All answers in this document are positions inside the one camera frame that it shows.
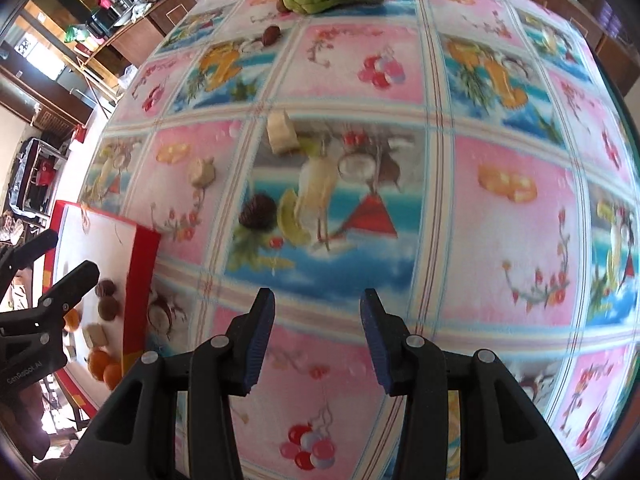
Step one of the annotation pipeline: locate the red box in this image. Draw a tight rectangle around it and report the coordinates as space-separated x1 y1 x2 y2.
42 200 162 413

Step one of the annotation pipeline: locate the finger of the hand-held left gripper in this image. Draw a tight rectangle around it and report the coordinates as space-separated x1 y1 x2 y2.
0 261 101 343
0 231 60 286

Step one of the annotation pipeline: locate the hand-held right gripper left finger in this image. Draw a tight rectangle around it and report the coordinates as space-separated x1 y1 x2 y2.
60 287 277 480

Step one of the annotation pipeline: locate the person's left forearm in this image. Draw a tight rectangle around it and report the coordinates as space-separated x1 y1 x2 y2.
0 386 53 461

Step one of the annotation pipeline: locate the black metal rack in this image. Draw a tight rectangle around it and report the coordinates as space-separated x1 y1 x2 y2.
7 135 71 211

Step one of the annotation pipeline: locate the wooden side cabinet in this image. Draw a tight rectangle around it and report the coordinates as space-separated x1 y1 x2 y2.
65 0 201 68

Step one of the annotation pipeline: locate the dark red fruit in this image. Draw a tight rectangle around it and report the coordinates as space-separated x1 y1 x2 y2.
239 195 278 231

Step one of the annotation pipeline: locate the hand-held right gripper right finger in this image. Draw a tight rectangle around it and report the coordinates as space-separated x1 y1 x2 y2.
359 287 571 480

